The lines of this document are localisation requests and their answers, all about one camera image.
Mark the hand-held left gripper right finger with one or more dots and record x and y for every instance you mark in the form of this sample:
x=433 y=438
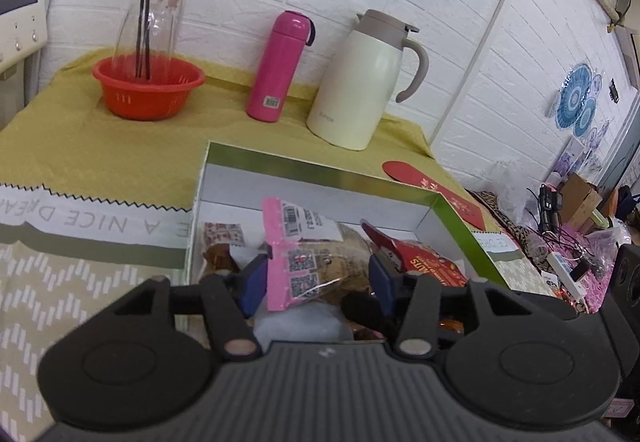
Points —
x=384 y=284

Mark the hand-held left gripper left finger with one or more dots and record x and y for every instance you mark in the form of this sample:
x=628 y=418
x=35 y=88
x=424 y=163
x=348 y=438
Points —
x=252 y=284

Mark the clear nut bag pink header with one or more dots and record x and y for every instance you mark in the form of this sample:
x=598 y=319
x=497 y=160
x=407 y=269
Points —
x=300 y=262

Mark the green cardboard box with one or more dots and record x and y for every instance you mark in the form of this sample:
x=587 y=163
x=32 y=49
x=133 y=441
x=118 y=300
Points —
x=310 y=182

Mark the red patterned snack packet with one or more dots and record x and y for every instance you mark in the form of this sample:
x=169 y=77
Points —
x=222 y=247

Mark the red nuts packet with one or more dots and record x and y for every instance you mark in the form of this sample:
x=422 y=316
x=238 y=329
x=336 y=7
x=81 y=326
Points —
x=430 y=262

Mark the black power adapter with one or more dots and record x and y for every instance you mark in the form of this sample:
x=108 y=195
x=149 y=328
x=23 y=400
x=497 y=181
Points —
x=581 y=269

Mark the white snack packet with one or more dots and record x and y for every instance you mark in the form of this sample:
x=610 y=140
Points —
x=300 y=322

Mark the white power strip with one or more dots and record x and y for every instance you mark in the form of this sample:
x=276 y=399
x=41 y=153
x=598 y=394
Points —
x=565 y=274

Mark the dark blue bag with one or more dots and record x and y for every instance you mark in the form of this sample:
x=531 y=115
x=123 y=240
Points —
x=629 y=207

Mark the red envelope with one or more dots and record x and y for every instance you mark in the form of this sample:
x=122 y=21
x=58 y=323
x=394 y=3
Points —
x=440 y=192

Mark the brown cardboard box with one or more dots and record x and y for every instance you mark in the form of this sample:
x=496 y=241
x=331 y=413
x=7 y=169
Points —
x=580 y=202

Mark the leopard print cloth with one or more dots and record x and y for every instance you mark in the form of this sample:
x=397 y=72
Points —
x=505 y=217

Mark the clear plastic bag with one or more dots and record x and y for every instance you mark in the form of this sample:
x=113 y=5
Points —
x=510 y=187

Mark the patterned tablecloth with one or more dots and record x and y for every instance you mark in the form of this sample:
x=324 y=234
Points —
x=75 y=282

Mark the cream thermos jug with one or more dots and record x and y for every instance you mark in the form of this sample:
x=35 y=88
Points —
x=355 y=86

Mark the red plastic basket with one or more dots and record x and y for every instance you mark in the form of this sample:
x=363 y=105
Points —
x=145 y=96

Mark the pink thermos bottle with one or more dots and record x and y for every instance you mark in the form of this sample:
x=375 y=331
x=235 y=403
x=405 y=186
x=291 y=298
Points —
x=277 y=66

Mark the yellow tablecloth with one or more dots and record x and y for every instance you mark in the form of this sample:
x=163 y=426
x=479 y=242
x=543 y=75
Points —
x=75 y=131

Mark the black chopstick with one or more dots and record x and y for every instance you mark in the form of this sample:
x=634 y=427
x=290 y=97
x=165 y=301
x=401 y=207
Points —
x=142 y=21
x=148 y=49

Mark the glass carafe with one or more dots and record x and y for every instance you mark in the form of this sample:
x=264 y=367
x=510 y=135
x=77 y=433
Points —
x=165 y=21

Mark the white appliance with screen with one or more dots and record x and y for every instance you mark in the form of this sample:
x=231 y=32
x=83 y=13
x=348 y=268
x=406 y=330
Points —
x=22 y=11

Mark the wall photo print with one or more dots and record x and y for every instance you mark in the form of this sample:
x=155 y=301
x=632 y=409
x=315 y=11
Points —
x=567 y=161

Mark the blue round wall decoration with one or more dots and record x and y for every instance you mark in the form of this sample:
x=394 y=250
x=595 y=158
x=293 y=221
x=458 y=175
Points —
x=575 y=96

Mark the white wall pipe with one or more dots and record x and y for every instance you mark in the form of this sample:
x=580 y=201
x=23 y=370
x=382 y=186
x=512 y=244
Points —
x=480 y=51

